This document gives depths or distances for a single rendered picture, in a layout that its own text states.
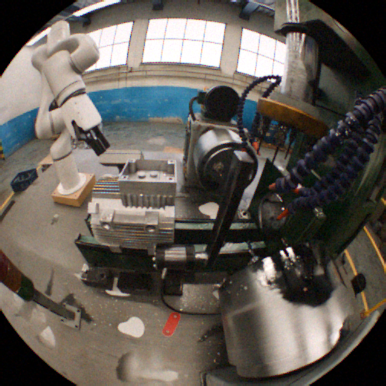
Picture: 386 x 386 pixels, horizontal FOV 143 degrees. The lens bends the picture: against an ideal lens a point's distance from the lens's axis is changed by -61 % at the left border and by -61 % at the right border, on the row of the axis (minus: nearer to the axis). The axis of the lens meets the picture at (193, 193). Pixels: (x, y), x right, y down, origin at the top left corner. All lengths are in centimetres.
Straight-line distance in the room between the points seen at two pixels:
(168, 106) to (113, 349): 590
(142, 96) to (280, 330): 609
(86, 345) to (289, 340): 52
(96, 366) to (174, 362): 24
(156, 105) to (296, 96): 572
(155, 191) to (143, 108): 580
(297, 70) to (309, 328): 42
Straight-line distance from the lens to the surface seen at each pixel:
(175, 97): 584
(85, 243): 53
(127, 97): 625
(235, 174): 21
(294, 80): 37
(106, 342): 56
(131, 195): 35
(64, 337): 63
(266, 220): 56
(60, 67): 46
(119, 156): 63
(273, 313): 23
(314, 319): 24
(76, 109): 41
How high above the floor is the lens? 132
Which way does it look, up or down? 36 degrees down
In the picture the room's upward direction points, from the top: 9 degrees clockwise
